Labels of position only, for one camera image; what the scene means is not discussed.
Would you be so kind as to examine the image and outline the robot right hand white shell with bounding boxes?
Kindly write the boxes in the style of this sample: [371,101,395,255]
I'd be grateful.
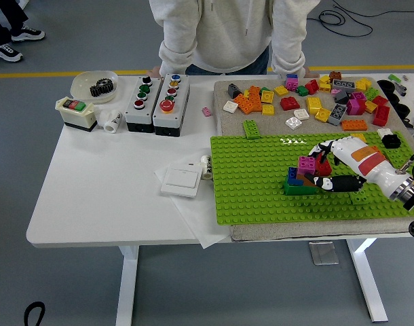
[305,135,407,198]

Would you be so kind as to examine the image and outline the dark green tall brick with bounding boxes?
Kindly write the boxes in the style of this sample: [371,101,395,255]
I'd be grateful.
[283,176,318,196]

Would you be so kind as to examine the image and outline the green baseplate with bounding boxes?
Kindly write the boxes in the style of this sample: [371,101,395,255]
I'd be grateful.
[210,131,414,227]

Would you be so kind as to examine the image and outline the black gear-shaped block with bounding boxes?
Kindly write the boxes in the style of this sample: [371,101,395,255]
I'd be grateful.
[381,134,402,150]

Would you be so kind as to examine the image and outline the grey four-button control box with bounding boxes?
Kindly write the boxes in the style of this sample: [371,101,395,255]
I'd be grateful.
[124,75,162,133]

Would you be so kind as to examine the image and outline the light green flat wide brick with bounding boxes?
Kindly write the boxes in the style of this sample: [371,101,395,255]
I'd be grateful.
[383,148,414,173]

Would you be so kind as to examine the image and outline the light green flat long brick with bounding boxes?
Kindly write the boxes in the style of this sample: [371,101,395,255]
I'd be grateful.
[345,188,371,206]

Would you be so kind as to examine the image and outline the grey long brick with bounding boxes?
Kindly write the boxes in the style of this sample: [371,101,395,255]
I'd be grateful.
[326,103,348,126]
[332,78,358,92]

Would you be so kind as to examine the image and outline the red square brick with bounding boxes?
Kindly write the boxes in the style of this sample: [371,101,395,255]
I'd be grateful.
[280,96,301,111]

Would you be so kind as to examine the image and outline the orange long brick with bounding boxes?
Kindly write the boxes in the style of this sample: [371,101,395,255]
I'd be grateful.
[233,93,256,115]
[340,119,369,133]

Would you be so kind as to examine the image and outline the grey control box emergency stop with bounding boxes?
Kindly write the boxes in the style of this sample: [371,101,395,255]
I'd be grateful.
[152,73,191,138]

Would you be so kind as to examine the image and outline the red long brick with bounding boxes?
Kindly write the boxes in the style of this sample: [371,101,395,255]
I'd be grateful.
[314,158,333,178]

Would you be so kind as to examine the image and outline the white tube with writing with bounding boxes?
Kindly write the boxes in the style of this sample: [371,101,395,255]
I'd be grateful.
[200,154,214,182]
[102,110,124,134]

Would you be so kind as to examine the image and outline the plain white tube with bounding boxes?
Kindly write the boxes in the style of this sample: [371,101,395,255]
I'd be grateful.
[94,109,109,129]

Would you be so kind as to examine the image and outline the white bowl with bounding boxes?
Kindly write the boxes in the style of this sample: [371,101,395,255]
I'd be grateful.
[70,70,119,105]

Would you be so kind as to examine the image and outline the dark grey sloped brick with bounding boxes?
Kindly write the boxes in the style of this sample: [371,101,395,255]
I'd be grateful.
[227,83,244,100]

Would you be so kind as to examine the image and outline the person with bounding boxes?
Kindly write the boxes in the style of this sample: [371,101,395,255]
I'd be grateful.
[148,0,322,79]
[0,0,46,63]

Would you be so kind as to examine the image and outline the light green six-stud brick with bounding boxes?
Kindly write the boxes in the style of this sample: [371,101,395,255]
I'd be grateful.
[242,119,262,141]

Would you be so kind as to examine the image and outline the metal floor plate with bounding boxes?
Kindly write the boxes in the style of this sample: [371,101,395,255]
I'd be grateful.
[308,240,339,266]

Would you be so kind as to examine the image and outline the white table leg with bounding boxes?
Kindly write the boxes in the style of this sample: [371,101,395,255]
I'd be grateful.
[345,238,390,323]
[115,246,140,326]

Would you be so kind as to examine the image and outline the white paper sheet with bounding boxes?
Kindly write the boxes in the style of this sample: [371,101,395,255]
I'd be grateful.
[154,151,233,251]

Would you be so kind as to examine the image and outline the black floor cable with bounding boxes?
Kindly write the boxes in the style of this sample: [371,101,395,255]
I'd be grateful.
[331,0,414,18]
[307,9,374,38]

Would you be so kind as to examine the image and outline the cream switch box red green buttons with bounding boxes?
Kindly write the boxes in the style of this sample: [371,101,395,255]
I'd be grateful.
[54,96,98,134]

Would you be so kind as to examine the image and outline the white wall switch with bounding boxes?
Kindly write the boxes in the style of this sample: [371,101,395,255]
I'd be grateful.
[159,168,202,200]

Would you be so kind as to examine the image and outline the black cable loop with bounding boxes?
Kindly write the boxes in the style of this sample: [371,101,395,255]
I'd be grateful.
[23,301,46,326]

